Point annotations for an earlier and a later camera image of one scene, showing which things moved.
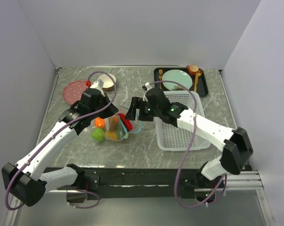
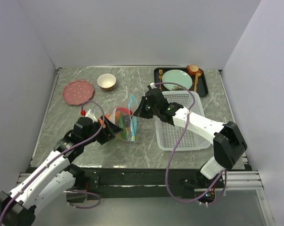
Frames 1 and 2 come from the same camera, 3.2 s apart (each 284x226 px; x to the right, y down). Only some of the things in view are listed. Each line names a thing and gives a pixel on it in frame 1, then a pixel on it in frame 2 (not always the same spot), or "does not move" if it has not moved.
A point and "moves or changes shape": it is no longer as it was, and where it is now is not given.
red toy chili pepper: (127, 123) to (122, 109)
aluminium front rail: (245, 180) does not move
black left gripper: (111, 108) to (111, 128)
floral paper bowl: (109, 85) does not move
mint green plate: (177, 76) does not move
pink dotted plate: (72, 92) does not move
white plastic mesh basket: (169, 137) does not move
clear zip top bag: (117, 126) moves or changes shape
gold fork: (160, 75) does not move
